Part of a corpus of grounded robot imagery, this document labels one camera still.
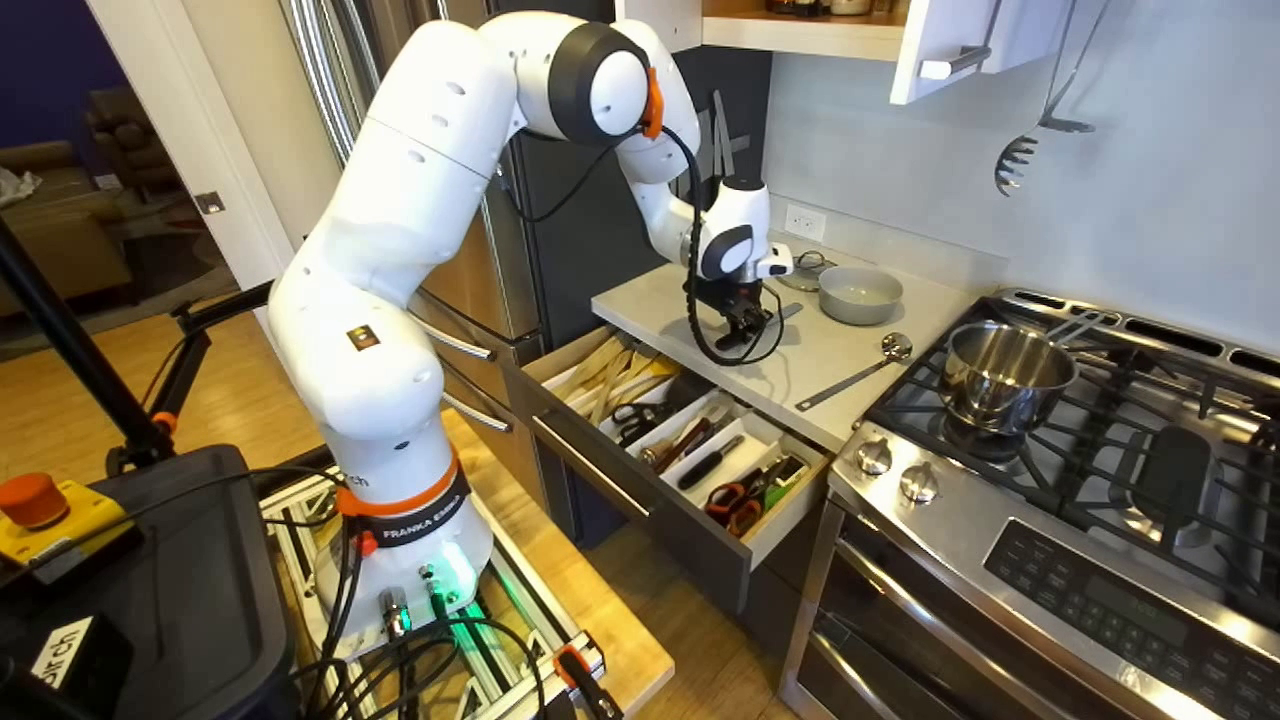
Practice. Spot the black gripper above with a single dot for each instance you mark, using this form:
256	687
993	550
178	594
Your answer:
741	306

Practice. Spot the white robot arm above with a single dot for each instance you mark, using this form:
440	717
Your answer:
414	561

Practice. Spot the white drawer organizer tray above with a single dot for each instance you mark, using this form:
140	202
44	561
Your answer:
724	463

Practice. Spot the black peeler in drawer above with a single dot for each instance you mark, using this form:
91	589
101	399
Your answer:
709	463

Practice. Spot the open wooden kitchen drawer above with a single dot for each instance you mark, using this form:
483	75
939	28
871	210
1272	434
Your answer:
735	573

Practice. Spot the white upper cabinet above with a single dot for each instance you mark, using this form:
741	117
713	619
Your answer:
930	47

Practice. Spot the round pot lid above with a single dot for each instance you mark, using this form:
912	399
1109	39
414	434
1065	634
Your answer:
811	265

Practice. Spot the grey bowl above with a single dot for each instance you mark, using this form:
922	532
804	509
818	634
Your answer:
862	296

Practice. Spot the stainless steel pot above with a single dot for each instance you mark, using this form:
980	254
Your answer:
1001	376

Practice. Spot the wooden table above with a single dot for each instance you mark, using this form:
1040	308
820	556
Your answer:
636	661

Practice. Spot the stainless steel oven range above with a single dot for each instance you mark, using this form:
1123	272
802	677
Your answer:
1123	556

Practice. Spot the stainless steel refrigerator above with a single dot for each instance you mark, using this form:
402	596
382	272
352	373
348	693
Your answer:
464	265

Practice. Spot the black tripod stand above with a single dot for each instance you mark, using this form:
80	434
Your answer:
147	427

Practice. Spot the red emergency stop button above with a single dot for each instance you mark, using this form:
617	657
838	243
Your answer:
33	502

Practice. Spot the white wall outlet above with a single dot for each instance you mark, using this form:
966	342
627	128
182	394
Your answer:
804	221

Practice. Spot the wall knife rack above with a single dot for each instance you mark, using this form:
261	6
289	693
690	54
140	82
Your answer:
720	149

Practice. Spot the black handled scissors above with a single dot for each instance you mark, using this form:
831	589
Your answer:
633	422

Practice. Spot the red handled scissors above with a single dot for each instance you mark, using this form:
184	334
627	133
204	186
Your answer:
736	505

